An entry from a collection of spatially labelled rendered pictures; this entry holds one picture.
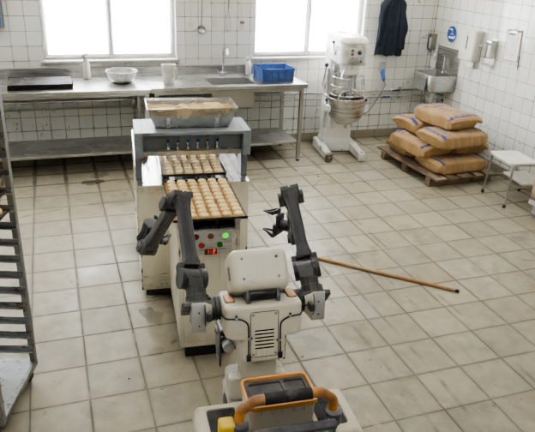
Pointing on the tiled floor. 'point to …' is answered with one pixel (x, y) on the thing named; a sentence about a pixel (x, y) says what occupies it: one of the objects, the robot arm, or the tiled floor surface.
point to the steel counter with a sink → (233, 87)
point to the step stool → (513, 170)
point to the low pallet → (430, 171)
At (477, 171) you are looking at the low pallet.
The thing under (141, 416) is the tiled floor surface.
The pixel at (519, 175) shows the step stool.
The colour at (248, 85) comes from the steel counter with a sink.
